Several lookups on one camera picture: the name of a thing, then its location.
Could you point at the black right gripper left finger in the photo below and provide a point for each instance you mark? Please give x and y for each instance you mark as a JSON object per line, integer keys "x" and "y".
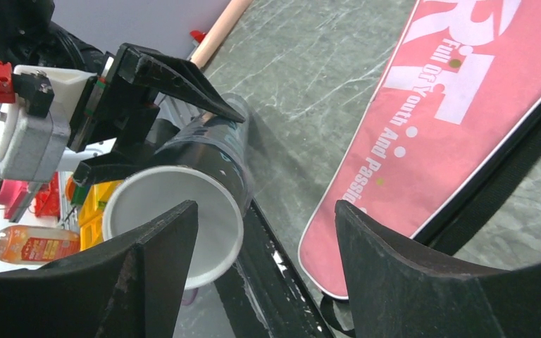
{"x": 128, "y": 286}

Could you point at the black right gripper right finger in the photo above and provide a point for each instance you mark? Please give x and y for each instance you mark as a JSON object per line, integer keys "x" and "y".
{"x": 398, "y": 287}

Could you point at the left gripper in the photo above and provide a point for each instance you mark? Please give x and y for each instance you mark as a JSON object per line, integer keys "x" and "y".
{"x": 118, "y": 103}

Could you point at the black shuttlecock tube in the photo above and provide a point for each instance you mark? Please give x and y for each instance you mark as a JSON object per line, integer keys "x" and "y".
{"x": 215, "y": 146}

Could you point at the pink racket bag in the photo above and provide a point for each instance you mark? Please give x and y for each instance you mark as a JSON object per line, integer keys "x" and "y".
{"x": 451, "y": 130}

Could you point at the yellow plastic blocks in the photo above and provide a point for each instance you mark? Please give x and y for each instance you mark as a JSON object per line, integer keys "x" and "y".
{"x": 92, "y": 211}

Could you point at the orange drink bottle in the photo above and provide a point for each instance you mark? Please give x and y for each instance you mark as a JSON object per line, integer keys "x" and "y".
{"x": 36, "y": 245}

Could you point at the wooden rolling pin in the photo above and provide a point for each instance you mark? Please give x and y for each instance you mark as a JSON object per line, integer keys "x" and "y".
{"x": 207, "y": 43}

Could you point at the red clamp tool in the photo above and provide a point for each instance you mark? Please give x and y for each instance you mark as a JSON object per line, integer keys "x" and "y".
{"x": 18, "y": 197}

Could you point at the black front rail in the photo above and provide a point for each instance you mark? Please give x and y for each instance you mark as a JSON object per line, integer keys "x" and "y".
{"x": 262, "y": 293}

